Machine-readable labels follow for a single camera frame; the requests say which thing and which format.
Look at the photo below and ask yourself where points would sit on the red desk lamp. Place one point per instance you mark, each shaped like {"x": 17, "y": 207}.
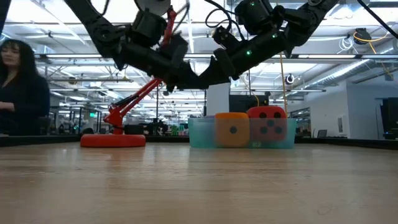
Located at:
{"x": 112, "y": 141}

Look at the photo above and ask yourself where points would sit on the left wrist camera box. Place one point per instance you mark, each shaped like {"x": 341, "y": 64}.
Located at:
{"x": 175, "y": 49}

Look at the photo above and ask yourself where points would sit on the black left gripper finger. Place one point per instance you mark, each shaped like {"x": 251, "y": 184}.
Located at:
{"x": 192, "y": 82}

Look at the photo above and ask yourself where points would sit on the black flat device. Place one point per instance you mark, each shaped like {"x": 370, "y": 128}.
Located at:
{"x": 133, "y": 130}

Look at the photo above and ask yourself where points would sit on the orange foam die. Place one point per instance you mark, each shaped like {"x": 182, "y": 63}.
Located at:
{"x": 224, "y": 130}

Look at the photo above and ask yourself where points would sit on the black computer case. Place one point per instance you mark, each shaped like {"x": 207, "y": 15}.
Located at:
{"x": 242, "y": 104}

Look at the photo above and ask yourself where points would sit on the person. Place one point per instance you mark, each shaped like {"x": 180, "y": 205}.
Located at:
{"x": 25, "y": 102}

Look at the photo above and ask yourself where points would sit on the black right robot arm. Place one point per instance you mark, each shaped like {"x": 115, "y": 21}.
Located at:
{"x": 264, "y": 46}

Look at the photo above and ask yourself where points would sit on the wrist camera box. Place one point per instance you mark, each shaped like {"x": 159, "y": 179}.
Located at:
{"x": 224, "y": 35}
{"x": 175, "y": 49}

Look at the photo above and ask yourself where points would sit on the green stacked crates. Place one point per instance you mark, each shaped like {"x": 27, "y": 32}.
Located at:
{"x": 178, "y": 130}

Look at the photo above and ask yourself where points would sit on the red foam die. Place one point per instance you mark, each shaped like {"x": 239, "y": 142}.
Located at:
{"x": 269, "y": 109}

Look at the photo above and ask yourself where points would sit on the teal translucent plastic bin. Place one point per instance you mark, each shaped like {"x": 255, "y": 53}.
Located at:
{"x": 202, "y": 133}

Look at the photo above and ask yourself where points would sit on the black monitor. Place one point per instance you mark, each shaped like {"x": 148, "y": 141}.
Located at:
{"x": 391, "y": 112}

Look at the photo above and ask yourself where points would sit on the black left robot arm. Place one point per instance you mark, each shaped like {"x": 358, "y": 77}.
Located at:
{"x": 140, "y": 59}

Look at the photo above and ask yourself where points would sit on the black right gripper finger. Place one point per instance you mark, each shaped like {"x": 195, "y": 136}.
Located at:
{"x": 214, "y": 76}

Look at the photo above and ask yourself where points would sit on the black metal table frame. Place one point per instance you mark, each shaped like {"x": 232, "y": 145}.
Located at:
{"x": 357, "y": 143}

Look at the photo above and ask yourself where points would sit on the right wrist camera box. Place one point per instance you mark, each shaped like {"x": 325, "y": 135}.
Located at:
{"x": 224, "y": 35}

